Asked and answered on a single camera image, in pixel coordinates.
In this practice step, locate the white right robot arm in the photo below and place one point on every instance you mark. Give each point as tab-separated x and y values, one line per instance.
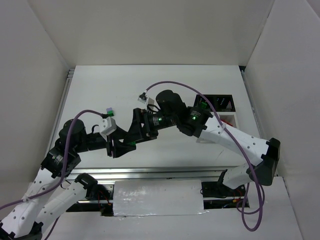
262	156

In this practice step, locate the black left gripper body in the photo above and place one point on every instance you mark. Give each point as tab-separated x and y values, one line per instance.
110	144

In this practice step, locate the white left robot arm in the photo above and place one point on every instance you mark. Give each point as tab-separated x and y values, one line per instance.
35	212

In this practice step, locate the aluminium front rail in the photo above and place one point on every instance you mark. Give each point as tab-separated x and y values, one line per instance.
157	173

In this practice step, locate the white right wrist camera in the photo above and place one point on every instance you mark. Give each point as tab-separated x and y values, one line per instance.
146	100

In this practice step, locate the white taped cover panel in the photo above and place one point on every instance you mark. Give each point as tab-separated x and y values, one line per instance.
157	198

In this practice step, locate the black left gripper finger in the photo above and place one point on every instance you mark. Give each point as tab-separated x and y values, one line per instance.
121	148
118	135

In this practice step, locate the white slotted container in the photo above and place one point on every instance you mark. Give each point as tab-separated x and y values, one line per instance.
229	117

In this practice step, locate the red curved lego brick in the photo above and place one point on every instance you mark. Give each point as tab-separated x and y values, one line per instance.
226	122

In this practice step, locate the black slotted container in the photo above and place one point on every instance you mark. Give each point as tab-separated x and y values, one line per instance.
220	102

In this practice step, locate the aluminium rail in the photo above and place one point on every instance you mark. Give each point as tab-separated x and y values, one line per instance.
157	173
63	99

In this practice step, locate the green curved lego brick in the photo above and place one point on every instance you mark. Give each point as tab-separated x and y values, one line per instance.
203	105

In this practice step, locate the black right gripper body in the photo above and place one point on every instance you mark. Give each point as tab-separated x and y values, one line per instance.
145	124

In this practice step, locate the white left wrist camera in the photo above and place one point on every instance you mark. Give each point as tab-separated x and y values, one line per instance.
107	126

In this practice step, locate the aluminium left side rail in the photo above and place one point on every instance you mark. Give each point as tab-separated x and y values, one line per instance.
63	99

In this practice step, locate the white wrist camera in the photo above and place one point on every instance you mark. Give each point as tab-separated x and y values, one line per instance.
146	100
107	126

